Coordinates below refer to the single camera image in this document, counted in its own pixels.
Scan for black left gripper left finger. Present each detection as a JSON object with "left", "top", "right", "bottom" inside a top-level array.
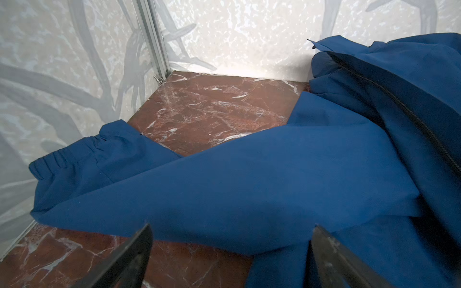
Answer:
[{"left": 73, "top": 224, "right": 153, "bottom": 288}]

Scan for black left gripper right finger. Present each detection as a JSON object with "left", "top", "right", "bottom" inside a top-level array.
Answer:
[{"left": 311, "top": 225, "right": 392, "bottom": 288}]

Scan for blue zip jacket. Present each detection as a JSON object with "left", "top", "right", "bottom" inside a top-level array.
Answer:
[{"left": 30, "top": 33, "right": 461, "bottom": 288}]

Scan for aluminium frame struts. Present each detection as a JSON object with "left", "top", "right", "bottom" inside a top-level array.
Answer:
[{"left": 133, "top": 0, "right": 171, "bottom": 85}]

